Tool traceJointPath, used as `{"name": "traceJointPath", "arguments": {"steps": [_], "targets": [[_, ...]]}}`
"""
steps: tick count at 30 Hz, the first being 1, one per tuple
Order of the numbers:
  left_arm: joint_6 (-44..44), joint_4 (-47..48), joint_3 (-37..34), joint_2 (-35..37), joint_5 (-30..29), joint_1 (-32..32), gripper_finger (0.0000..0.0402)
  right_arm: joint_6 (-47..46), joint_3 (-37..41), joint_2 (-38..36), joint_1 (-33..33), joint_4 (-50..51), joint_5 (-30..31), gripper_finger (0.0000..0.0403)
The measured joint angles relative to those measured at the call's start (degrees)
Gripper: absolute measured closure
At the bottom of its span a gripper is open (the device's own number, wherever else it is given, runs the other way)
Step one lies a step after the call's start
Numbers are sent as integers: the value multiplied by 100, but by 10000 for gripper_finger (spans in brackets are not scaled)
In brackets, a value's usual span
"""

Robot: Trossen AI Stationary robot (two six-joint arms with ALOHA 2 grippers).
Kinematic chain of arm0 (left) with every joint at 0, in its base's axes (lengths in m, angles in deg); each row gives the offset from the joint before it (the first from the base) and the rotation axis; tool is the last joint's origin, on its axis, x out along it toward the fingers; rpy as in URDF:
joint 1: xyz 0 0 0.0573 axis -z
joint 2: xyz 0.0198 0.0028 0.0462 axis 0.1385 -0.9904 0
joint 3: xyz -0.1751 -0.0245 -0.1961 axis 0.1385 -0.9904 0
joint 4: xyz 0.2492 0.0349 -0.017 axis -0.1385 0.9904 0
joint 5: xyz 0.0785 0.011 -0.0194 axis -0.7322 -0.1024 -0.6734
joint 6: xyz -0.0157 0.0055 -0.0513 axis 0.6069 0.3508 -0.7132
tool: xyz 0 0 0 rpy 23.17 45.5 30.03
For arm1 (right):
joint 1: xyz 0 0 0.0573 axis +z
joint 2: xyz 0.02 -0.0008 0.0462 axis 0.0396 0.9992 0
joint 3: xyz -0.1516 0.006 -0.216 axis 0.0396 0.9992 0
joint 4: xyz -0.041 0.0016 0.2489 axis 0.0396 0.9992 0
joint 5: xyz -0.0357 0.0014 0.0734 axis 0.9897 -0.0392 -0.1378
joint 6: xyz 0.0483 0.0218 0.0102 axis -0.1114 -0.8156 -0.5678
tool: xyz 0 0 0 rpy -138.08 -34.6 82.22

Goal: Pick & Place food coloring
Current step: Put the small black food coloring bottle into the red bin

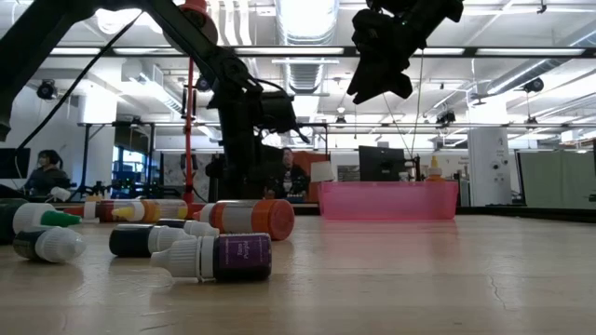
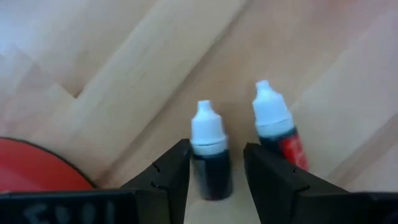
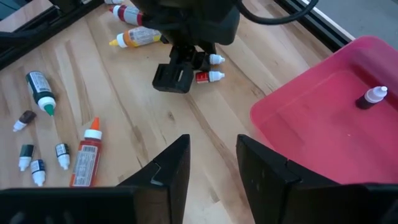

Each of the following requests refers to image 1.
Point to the black background workstation frame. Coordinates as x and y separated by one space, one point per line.
85 158

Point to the orange partition wall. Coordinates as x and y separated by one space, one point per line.
316 157

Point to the black ceiling spotlight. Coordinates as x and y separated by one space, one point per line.
201 85
533 85
46 89
446 117

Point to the pink plastic bin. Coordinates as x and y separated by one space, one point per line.
386 200

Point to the green partition wall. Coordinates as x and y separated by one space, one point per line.
554 181

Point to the large yellow-capped dye bottle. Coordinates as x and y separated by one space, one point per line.
434 172
163 211

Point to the silver ventilation duct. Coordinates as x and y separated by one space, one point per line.
307 70

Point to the small dark blue dye bottle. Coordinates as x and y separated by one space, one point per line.
130 242

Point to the black wall screen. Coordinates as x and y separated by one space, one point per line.
14 163

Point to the large orange dye bottle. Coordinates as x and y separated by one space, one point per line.
274 221

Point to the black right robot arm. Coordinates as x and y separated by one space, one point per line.
428 14

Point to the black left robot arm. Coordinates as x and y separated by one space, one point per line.
209 56

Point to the long black overhead bar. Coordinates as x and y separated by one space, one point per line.
470 51

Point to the white lampshade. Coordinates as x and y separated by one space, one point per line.
322 171

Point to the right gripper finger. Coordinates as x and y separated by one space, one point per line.
400 88
368 86

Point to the large green dye bottle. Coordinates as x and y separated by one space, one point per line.
28 216

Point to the small black dye bottle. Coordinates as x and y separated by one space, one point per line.
200 229

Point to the black computer monitor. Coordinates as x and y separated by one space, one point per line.
382 163

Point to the red desk lamp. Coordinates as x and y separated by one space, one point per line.
189 139

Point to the small dark green dye bottle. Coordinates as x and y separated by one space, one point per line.
56 244

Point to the small purple dye bottle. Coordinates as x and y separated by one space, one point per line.
242 258

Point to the large red dye bottle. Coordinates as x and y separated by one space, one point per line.
103 207

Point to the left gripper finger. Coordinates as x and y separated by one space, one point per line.
233 179
263 174

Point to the white building pillar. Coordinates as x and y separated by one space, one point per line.
489 167

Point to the person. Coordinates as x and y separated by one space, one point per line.
292 179
46 179

